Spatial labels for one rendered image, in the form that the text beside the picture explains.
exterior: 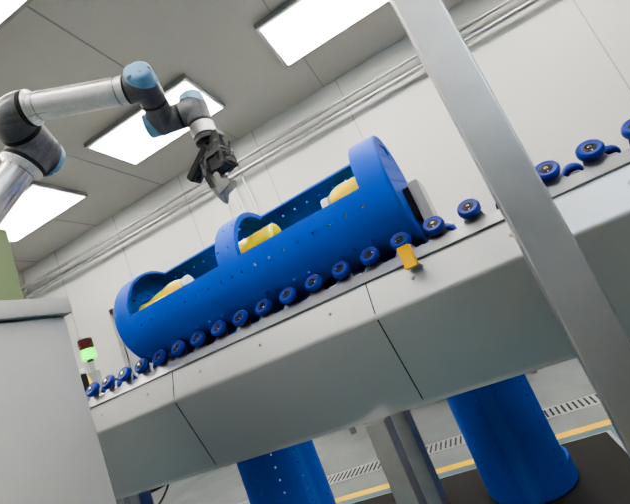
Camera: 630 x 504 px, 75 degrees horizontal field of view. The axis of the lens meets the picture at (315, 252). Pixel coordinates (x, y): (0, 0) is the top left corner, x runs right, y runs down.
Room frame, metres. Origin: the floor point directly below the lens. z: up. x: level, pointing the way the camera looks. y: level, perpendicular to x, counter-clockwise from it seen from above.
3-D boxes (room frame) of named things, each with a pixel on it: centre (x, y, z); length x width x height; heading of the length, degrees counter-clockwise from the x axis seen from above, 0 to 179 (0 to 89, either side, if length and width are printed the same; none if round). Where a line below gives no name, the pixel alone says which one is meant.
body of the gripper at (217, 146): (1.12, 0.16, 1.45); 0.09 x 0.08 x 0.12; 68
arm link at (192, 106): (1.12, 0.17, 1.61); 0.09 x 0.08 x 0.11; 97
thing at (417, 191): (0.94, -0.27, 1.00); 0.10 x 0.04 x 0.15; 158
